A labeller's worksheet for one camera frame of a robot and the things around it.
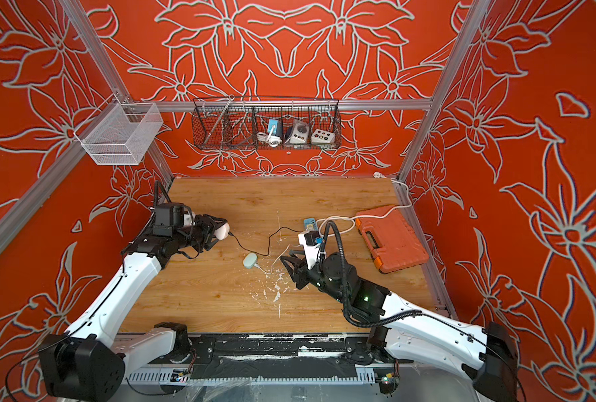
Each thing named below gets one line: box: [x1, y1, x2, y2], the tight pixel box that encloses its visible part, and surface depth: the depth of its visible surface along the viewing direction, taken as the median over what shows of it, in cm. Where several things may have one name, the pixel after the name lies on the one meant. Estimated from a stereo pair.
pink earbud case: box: [214, 222, 231, 241], surface depth 78 cm
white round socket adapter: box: [289, 120, 310, 145], surface depth 93 cm
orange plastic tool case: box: [355, 205, 429, 274], surface depth 92 cm
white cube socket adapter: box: [310, 128, 336, 144], surface depth 96 cm
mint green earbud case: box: [242, 252, 258, 269], surface depth 92 cm
